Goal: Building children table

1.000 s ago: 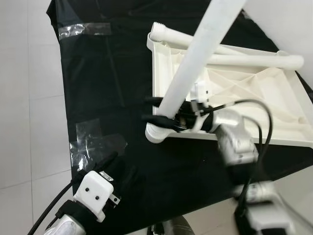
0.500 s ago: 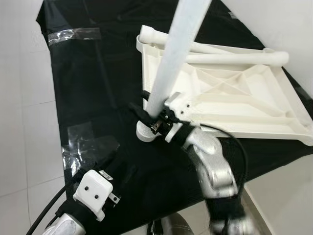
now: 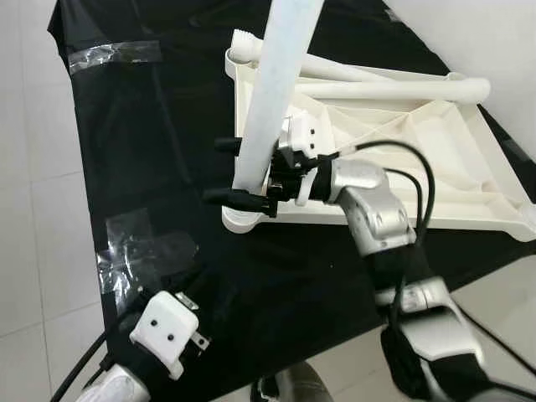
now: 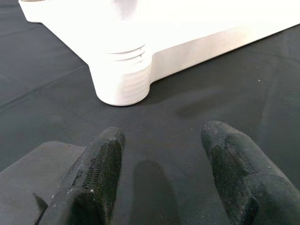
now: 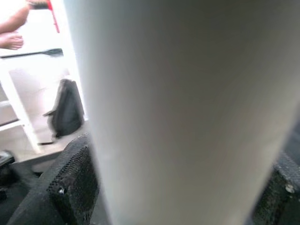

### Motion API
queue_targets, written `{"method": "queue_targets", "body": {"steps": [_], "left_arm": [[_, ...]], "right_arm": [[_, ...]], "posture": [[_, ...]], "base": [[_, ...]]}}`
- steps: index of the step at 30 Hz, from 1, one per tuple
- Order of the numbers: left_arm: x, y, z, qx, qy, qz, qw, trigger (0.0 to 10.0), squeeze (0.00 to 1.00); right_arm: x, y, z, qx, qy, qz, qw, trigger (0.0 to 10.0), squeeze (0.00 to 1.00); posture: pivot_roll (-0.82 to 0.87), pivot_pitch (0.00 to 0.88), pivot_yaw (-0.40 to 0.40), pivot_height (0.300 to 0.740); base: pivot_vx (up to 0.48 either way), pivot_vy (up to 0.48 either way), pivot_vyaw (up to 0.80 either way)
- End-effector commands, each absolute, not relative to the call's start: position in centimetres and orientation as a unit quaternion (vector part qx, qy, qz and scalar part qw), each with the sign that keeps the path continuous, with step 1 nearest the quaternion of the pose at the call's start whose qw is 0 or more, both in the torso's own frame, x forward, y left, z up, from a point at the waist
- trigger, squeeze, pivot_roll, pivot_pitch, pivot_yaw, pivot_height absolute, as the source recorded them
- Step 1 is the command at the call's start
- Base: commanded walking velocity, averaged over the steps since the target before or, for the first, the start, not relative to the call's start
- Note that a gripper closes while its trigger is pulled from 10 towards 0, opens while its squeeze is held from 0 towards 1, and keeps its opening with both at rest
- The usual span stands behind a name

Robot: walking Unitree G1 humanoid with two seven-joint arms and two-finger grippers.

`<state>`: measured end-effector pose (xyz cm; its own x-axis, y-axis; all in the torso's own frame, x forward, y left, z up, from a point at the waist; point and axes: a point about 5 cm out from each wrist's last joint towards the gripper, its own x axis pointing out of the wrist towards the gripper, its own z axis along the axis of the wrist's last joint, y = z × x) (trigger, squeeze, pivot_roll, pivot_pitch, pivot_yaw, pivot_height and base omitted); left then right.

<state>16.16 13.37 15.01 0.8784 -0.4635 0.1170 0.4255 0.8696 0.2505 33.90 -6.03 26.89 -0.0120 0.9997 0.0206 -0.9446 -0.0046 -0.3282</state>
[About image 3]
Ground black cloth table cover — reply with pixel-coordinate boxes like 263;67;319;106
48;0;536;401

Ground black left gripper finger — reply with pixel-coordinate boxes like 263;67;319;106
142;261;204;296

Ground short black right arm cable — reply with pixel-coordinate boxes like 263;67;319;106
385;167;424;227

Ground white plastic table top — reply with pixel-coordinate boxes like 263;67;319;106
222;48;536;244

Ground clear adhesive tape patch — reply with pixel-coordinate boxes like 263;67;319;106
95;208;200;317
69;39;162;76

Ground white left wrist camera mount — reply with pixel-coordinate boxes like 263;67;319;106
130;290;202;380

